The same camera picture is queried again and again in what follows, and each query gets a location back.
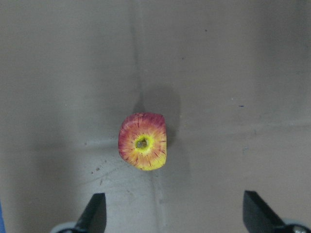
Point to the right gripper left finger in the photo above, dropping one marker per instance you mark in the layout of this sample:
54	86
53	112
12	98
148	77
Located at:
93	218

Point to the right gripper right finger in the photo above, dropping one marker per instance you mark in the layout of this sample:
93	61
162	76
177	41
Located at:
258	217

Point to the red yellow apple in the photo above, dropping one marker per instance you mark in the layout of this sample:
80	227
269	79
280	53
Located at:
142	141

